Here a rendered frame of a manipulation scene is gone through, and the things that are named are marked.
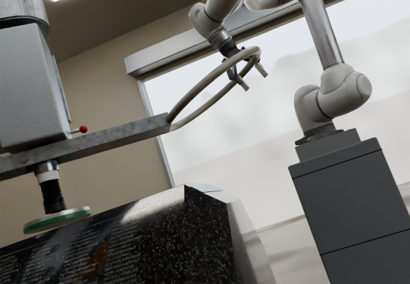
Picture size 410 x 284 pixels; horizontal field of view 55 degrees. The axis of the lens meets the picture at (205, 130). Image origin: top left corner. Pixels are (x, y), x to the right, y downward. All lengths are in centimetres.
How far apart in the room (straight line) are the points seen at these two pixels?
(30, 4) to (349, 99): 133
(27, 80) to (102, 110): 541
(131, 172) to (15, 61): 512
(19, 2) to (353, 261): 164
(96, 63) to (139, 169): 203
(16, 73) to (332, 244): 140
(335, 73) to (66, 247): 131
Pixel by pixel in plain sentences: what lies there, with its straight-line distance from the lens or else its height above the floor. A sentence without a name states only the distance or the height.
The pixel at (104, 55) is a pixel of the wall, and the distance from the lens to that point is 706.
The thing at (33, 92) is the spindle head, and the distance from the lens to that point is 142.
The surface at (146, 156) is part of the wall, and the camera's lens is 638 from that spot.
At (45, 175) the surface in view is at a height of 100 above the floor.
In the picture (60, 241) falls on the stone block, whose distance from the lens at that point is 114.
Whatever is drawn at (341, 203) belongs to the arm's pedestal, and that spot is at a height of 58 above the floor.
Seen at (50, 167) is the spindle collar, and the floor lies 102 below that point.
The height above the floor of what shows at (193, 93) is 110.
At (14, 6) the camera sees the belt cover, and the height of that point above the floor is 160.
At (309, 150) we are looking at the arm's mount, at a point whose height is 84.
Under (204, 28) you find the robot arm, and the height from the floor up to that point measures 144.
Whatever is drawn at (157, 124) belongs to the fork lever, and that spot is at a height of 107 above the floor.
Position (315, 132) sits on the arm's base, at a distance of 193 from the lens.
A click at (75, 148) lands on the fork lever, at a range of 139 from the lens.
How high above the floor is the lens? 71
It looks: 11 degrees up
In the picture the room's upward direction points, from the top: 18 degrees counter-clockwise
